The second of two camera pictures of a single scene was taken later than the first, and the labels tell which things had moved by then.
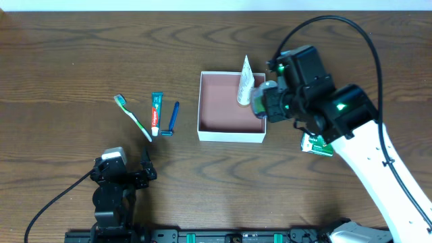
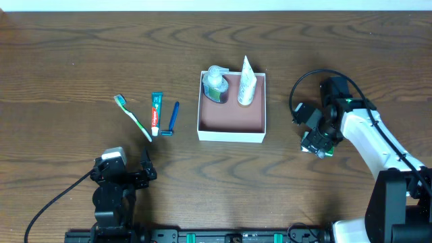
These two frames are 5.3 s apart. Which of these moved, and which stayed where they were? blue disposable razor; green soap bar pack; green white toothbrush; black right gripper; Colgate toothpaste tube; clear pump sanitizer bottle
Moved: clear pump sanitizer bottle; black right gripper
Stayed: green soap bar pack; Colgate toothpaste tube; blue disposable razor; green white toothbrush
